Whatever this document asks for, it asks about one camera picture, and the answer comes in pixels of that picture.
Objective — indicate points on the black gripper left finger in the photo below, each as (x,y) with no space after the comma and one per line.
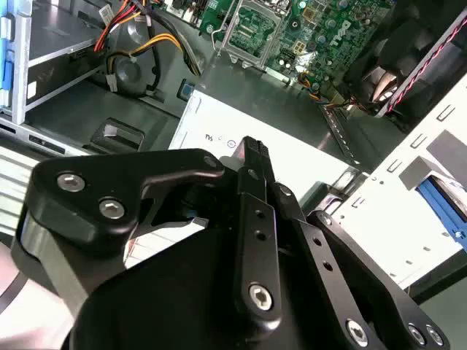
(91,189)

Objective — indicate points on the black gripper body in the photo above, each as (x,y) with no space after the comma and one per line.
(175,299)

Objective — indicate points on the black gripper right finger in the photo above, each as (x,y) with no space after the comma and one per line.
(350,277)

